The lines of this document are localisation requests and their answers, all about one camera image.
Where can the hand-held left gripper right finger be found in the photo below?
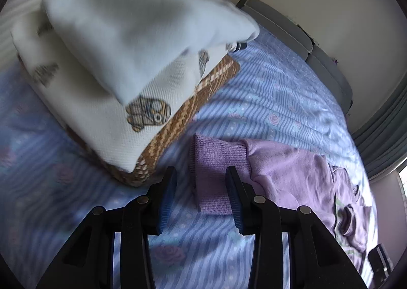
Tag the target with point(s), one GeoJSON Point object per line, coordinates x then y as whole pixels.
{"type": "Point", "coordinates": [235, 203]}

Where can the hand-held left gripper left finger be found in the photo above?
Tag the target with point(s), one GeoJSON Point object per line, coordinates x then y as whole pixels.
{"type": "Point", "coordinates": [167, 200]}

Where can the purple knit sweater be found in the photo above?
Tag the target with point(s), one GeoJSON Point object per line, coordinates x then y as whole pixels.
{"type": "Point", "coordinates": [286, 174]}

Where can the brown woven patterned cloth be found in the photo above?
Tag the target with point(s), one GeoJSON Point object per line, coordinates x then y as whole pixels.
{"type": "Point", "coordinates": [178, 123]}

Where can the blue floral striped bedsheet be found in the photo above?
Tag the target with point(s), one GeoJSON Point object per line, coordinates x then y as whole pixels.
{"type": "Point", "coordinates": [270, 95]}

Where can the grey curtain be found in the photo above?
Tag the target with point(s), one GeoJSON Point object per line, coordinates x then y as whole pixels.
{"type": "Point", "coordinates": [388, 136]}

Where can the black white striped cloth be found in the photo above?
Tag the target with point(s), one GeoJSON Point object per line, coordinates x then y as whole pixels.
{"type": "Point", "coordinates": [238, 47]}

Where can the plain white cloth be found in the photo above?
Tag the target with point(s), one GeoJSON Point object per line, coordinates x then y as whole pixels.
{"type": "Point", "coordinates": [127, 21]}

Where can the grey bed headboard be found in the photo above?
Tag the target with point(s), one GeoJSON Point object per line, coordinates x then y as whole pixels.
{"type": "Point", "coordinates": [286, 24]}

